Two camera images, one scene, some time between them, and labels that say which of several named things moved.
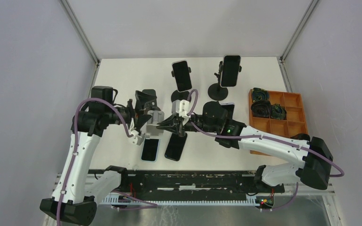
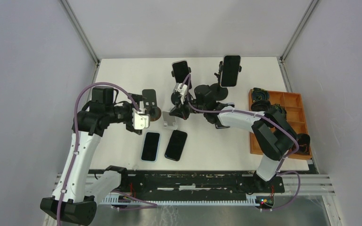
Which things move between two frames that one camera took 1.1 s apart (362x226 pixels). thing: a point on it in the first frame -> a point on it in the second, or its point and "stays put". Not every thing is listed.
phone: (182, 75) stays put
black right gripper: (177, 126) -> (180, 111)
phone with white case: (175, 147) stays put
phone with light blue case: (150, 150) stays put
